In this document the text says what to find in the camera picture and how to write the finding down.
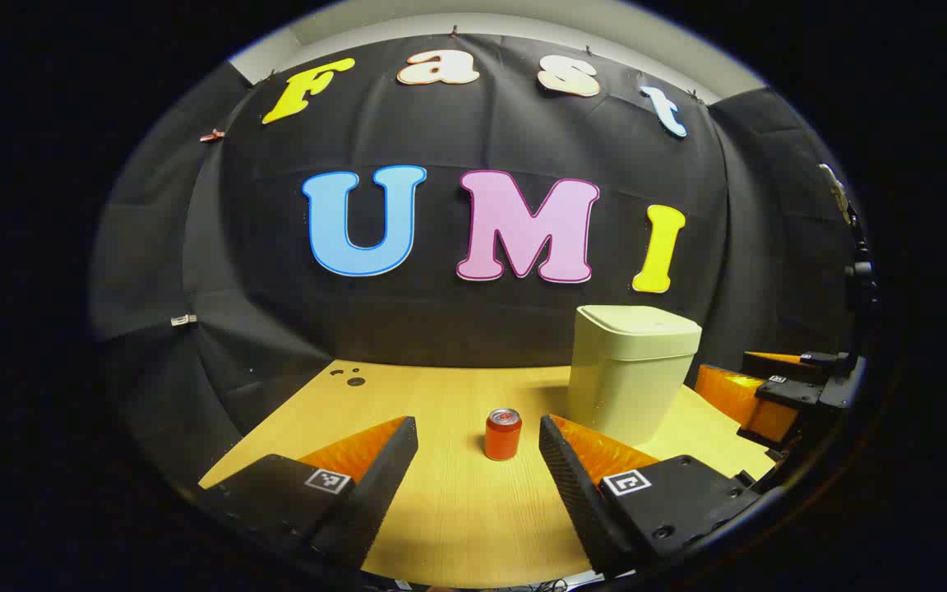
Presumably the orange pop can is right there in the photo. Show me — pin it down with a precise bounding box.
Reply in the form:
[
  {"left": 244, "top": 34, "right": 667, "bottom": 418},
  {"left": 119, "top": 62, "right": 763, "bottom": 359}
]
[{"left": 485, "top": 408, "right": 524, "bottom": 462}]

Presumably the green desktop garbage bin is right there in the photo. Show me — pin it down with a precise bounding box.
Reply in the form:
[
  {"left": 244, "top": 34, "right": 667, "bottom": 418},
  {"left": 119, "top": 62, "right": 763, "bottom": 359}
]
[{"left": 567, "top": 305, "right": 703, "bottom": 447}]

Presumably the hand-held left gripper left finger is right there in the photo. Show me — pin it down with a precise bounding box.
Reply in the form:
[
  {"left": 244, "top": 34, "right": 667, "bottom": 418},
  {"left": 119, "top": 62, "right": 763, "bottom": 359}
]
[{"left": 196, "top": 415, "right": 420, "bottom": 572}]

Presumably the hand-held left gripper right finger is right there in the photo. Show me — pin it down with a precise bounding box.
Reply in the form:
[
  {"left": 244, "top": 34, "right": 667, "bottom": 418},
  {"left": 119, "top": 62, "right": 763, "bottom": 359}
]
[{"left": 538, "top": 414, "right": 773, "bottom": 576}]

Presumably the wooden desktop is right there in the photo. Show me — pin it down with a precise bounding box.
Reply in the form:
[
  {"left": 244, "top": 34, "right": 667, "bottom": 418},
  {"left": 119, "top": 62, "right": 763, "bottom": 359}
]
[{"left": 198, "top": 359, "right": 778, "bottom": 590}]

